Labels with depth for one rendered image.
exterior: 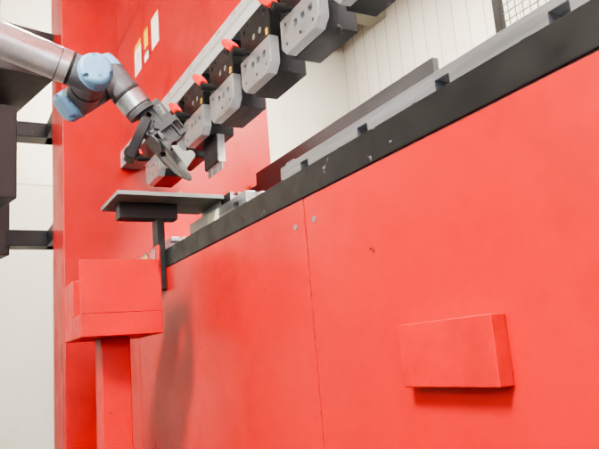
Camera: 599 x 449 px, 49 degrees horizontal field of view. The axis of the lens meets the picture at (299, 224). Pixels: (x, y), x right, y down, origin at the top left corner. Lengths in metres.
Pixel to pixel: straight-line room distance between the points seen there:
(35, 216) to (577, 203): 3.84
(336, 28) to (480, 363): 0.76
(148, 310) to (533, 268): 0.89
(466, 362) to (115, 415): 0.88
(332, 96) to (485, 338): 5.24
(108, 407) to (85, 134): 1.41
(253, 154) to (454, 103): 2.12
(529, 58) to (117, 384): 1.04
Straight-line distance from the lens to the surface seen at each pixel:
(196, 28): 1.88
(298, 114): 5.56
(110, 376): 1.42
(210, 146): 1.78
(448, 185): 0.74
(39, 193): 4.30
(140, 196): 1.60
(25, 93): 3.02
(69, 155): 2.58
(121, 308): 1.35
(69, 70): 1.53
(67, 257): 2.49
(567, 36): 0.65
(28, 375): 4.15
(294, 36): 1.32
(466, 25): 5.07
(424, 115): 0.78
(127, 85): 1.68
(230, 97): 1.59
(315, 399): 1.00
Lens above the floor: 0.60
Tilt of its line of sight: 11 degrees up
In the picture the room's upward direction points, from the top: 5 degrees counter-clockwise
